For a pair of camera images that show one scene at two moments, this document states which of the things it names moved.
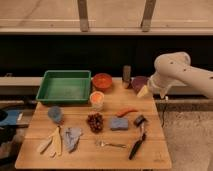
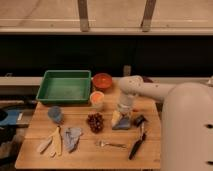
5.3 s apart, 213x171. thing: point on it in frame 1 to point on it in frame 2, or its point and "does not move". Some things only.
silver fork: (102, 144) does not move
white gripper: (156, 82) to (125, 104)
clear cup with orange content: (97, 100) does not move
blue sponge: (119, 124) does not move
